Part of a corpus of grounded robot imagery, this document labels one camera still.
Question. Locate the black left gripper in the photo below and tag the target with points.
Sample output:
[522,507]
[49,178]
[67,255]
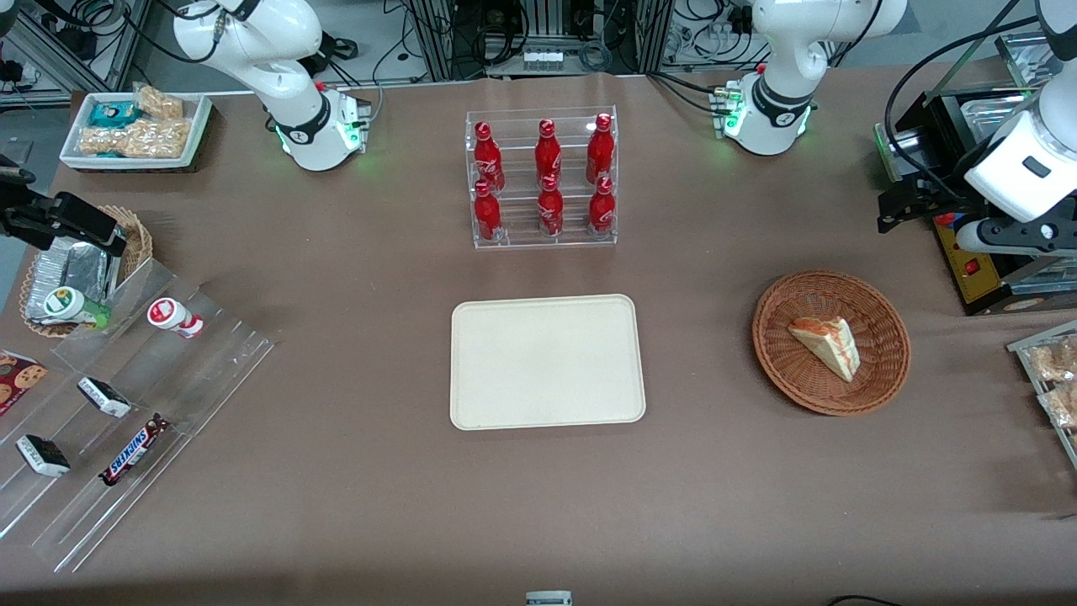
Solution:
[944,187]

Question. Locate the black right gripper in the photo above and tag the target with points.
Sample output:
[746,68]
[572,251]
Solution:
[25,217]

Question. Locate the triangular sandwich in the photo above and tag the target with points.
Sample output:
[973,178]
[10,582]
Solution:
[833,345]

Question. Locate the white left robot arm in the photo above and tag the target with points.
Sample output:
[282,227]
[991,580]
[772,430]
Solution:
[782,50]

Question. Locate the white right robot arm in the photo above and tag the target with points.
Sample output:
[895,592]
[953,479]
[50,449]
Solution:
[286,84]

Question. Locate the light tan wicker basket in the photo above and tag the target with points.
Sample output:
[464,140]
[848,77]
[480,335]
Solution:
[136,231]

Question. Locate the black sandwich grill appliance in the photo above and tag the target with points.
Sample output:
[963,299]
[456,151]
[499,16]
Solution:
[980,278]

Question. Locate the white rectangular snack tray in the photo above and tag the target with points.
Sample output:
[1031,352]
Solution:
[200,126]

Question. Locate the brown round wicker basket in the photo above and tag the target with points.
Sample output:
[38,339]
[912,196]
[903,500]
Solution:
[791,370]

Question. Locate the stainless steel tray stack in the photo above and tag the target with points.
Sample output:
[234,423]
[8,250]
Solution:
[1022,55]

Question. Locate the cream plastic tray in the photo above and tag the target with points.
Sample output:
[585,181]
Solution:
[547,362]

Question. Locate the silver foil container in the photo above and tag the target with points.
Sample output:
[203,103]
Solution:
[76,265]

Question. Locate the green yoghurt bottle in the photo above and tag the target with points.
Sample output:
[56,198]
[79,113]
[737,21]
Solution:
[71,305]

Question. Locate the large rice cracker pack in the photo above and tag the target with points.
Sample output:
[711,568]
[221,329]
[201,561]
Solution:
[135,139]

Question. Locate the teal snack packet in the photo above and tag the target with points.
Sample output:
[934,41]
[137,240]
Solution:
[114,114]

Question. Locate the red yoghurt bottle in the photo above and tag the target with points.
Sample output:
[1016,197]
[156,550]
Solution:
[172,316]

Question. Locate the small rice cracker pack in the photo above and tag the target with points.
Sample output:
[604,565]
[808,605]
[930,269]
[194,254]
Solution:
[160,103]

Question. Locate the chocolate chip cookie box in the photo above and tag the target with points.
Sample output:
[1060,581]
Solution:
[21,379]

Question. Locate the black and white small box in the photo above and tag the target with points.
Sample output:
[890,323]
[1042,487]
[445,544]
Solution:
[42,456]
[105,397]

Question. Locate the clear acrylic stepped display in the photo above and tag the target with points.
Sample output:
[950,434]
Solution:
[193,370]

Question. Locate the wrapped pastry pack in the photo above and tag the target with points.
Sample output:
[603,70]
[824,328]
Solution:
[1062,406]
[1058,360]

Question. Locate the snickers chocolate bar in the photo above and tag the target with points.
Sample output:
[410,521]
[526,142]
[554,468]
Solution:
[135,450]

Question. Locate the red cola bottle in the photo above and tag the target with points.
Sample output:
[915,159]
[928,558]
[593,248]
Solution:
[602,209]
[550,210]
[600,147]
[548,151]
[486,215]
[485,156]

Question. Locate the clear acrylic bottle rack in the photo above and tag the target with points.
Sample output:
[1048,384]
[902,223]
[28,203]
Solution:
[522,237]

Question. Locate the white power strip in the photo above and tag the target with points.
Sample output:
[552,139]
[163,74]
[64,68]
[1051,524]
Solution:
[543,61]

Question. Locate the white labelled device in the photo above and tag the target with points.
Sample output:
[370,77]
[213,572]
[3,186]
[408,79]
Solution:
[549,598]

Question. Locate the aluminium frame rack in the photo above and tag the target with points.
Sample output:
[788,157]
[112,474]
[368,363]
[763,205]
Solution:
[433,38]

